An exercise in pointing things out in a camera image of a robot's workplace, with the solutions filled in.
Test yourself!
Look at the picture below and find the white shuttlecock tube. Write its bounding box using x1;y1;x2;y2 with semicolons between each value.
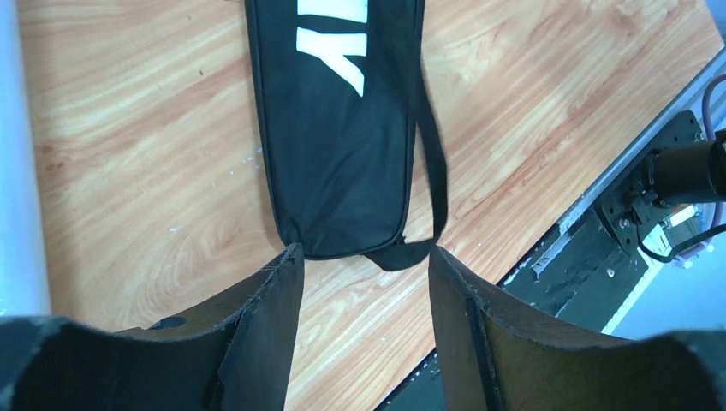
1;1;51;316

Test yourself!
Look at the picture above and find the black racket bag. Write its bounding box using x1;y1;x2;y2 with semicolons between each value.
245;1;448;271

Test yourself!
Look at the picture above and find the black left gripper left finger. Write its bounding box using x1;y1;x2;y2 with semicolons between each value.
1;244;304;410

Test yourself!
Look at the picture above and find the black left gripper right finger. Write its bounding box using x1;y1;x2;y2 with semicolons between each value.
428;247;725;410

